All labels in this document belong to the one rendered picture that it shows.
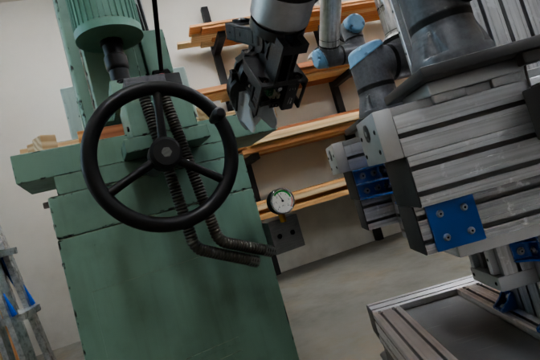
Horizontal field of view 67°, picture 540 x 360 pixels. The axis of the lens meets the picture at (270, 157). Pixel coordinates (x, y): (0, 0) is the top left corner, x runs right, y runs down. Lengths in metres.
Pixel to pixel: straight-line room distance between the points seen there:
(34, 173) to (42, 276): 2.65
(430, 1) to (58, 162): 0.80
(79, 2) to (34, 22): 2.74
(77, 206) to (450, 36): 0.80
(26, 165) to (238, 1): 3.25
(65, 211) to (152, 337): 0.32
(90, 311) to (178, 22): 3.16
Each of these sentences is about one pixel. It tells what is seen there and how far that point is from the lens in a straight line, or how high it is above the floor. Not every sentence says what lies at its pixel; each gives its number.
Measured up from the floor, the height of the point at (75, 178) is 0.83.
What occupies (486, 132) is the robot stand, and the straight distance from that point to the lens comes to 0.79.
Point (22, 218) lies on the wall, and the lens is 3.61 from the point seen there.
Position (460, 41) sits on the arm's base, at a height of 0.85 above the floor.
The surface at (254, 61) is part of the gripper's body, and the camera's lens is 0.56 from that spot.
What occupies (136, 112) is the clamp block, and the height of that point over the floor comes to 0.92.
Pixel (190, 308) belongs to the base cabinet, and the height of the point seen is 0.49.
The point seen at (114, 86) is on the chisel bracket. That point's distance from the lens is 1.13.
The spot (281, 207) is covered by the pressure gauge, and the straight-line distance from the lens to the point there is 0.97.
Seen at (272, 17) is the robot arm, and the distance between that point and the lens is 0.50.
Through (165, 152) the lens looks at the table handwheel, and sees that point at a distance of 0.77.
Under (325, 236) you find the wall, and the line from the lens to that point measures 3.71.
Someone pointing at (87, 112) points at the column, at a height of 1.06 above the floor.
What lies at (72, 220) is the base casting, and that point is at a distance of 0.95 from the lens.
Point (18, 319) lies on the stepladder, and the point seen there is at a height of 0.49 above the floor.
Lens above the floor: 0.69
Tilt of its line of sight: 4 degrees up
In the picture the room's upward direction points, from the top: 16 degrees counter-clockwise
